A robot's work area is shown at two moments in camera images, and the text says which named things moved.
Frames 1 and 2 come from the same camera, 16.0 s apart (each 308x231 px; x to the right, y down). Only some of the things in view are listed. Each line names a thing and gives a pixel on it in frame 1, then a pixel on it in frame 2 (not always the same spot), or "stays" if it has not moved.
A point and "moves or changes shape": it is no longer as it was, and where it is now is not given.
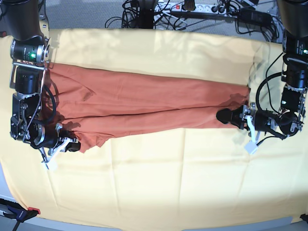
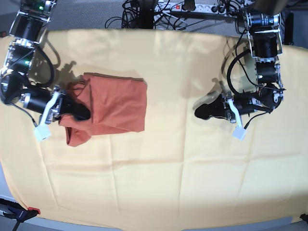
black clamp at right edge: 304,217 stays
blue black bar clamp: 18,212 stays
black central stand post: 146,13 stays
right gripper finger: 73,147 to 69,106
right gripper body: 43,135 to 44,101
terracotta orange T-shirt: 90,101 moves or changes shape
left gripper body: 264,120 to 240,104
